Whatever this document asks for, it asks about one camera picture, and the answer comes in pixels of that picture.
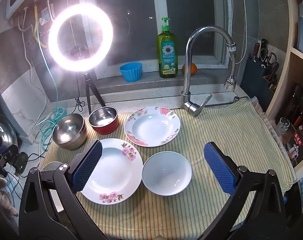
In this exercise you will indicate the dark knife block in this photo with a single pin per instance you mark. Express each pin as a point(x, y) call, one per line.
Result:
point(256, 85)

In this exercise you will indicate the plate with large red flowers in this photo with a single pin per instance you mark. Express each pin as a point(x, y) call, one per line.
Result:
point(151, 127)

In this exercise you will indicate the teal round power strip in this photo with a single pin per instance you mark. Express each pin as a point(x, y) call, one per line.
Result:
point(59, 111)

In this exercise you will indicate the stainless steel bowl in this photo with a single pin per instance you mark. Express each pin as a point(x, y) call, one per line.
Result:
point(69, 135)

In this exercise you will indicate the orange fruit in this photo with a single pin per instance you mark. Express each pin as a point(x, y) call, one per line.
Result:
point(193, 69)

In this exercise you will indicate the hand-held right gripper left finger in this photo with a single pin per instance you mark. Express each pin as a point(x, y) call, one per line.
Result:
point(87, 165)

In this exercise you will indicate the dark glass bottle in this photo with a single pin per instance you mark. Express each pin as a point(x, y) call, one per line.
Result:
point(294, 100)

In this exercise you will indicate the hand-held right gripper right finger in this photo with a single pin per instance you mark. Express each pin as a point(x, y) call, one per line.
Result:
point(220, 167)

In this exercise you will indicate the green dish soap bottle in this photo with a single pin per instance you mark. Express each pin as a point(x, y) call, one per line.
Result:
point(166, 55)

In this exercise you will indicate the plate with small pink flowers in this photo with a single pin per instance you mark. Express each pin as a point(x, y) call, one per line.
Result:
point(114, 170)

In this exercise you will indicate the chrome kitchen faucet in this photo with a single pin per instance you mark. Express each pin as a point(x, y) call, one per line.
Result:
point(189, 105)

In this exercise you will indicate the person's left hand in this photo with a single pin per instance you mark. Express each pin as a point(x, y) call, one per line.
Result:
point(1, 195)

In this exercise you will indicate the blue ribbed cup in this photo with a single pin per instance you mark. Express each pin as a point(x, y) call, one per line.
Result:
point(131, 73)

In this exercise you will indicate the yellow striped towel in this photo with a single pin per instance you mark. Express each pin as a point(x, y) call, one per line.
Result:
point(216, 130)

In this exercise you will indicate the white ceramic bowl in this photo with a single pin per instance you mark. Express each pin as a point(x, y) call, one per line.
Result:
point(166, 172)

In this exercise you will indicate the wooden shelf unit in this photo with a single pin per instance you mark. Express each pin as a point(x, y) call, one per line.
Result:
point(282, 75)

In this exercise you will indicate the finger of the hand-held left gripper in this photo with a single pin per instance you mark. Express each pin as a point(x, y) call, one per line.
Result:
point(9, 155)

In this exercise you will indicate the dark green round object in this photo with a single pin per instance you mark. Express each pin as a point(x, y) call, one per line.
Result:
point(21, 162)

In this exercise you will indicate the red steel-lined bowl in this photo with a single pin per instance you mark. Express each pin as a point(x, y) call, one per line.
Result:
point(104, 130)

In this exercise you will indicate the clear drinking glass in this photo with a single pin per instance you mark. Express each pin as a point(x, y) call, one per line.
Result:
point(282, 127)

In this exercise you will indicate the red printed box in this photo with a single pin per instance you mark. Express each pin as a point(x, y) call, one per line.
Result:
point(300, 142)

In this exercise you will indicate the white wall outlet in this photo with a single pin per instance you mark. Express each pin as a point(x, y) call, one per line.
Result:
point(45, 13)

